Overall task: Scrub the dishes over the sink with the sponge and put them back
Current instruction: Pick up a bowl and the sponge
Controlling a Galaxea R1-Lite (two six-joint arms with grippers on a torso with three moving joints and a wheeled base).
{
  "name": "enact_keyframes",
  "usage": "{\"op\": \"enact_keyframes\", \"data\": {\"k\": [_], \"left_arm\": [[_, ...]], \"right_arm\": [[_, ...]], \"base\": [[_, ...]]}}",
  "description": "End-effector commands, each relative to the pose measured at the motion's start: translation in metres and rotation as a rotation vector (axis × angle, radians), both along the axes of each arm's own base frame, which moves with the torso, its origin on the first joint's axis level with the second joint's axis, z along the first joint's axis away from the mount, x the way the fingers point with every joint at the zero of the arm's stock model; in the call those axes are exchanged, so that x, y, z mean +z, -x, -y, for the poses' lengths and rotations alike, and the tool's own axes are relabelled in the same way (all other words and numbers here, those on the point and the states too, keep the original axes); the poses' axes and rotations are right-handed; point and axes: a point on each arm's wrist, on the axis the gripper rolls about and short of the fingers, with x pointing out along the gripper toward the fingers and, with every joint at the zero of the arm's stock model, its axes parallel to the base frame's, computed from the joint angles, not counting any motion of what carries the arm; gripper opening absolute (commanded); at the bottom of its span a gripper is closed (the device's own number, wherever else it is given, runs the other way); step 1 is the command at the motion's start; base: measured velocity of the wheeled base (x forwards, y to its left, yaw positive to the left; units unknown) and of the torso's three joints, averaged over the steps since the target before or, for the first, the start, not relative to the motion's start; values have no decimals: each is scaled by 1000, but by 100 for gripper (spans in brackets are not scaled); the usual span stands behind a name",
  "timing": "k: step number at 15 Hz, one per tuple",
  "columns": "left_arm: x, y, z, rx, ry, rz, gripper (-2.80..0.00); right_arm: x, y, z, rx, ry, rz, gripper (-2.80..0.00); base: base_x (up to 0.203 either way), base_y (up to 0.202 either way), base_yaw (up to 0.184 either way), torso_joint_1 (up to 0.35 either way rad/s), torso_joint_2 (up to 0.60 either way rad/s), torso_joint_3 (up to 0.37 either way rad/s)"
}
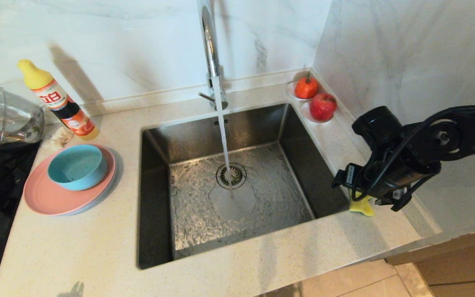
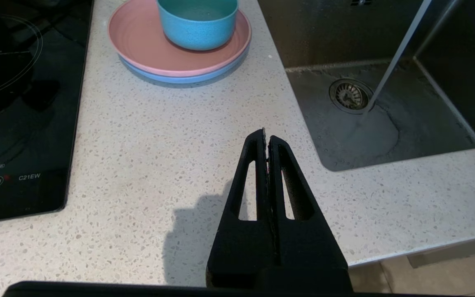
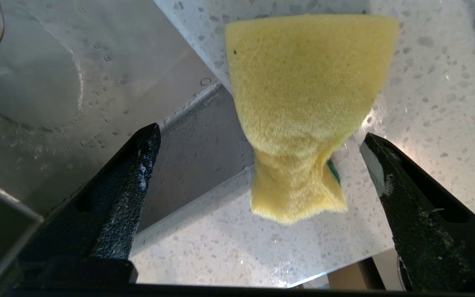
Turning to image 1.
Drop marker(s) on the grey plate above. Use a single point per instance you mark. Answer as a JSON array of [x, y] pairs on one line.
[[120, 171]]

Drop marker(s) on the clear glass jug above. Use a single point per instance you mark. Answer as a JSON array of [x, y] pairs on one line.
[[15, 117]]

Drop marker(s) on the orange toy pumpkin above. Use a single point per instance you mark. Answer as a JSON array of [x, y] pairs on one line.
[[306, 87]]

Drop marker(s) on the small white dish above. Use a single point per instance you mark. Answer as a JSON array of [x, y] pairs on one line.
[[307, 116], [291, 91]]

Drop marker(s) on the metal drain strainer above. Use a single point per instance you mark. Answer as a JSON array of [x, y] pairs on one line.
[[237, 173]]

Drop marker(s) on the red toy apple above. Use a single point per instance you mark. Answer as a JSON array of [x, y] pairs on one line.
[[323, 106]]

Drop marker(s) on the pink plate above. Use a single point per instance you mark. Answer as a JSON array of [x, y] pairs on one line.
[[45, 198]]

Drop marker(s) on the blue bowl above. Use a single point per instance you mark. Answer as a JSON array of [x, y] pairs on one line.
[[77, 167]]

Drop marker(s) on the chrome faucet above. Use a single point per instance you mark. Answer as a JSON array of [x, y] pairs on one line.
[[209, 45]]

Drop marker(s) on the wooden cabinet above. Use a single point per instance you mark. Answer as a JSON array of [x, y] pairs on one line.
[[456, 268]]

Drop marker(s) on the orange dish soap bottle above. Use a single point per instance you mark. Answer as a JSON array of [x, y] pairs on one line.
[[56, 101]]

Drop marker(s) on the stainless steel sink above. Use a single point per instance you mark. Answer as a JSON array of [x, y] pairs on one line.
[[270, 222]]

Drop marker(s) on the yellow green sponge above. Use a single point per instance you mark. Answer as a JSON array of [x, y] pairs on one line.
[[364, 208]]

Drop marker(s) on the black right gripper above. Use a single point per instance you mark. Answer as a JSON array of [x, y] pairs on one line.
[[402, 173]]

